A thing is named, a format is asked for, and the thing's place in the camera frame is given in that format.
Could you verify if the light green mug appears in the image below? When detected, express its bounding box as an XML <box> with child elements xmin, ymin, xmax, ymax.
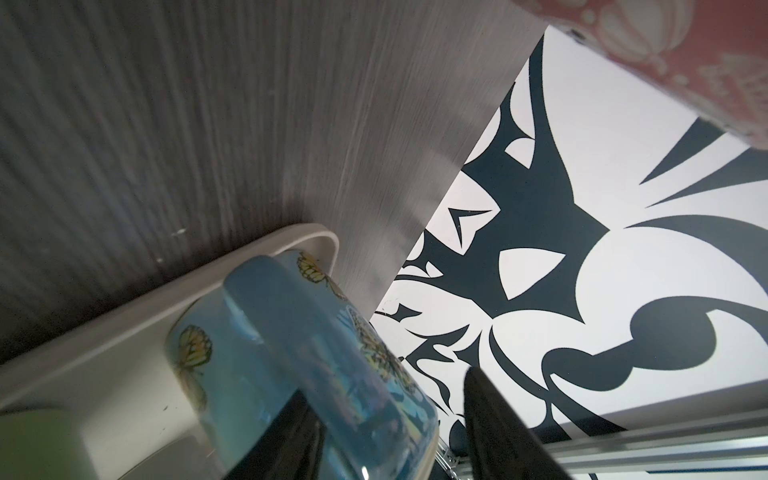
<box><xmin>1</xmin><ymin>409</ymin><xmax>98</xmax><ymax>479</ymax></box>

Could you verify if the beige plastic tray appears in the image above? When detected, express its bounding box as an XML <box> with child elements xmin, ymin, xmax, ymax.
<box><xmin>1</xmin><ymin>223</ymin><xmax>339</xmax><ymax>479</ymax></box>

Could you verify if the blue butterfly mug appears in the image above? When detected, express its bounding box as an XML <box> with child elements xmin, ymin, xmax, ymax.
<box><xmin>165</xmin><ymin>250</ymin><xmax>439</xmax><ymax>479</ymax></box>

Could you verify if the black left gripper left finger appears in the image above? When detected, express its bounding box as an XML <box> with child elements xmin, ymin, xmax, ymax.
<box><xmin>225</xmin><ymin>390</ymin><xmax>327</xmax><ymax>480</ymax></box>

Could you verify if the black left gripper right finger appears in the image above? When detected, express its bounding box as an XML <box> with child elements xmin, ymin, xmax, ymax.
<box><xmin>464</xmin><ymin>367</ymin><xmax>570</xmax><ymax>480</ymax></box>

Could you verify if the pink patterned mug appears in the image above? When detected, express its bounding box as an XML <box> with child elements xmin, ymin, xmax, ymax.
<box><xmin>519</xmin><ymin>1</ymin><xmax>767</xmax><ymax>150</ymax></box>

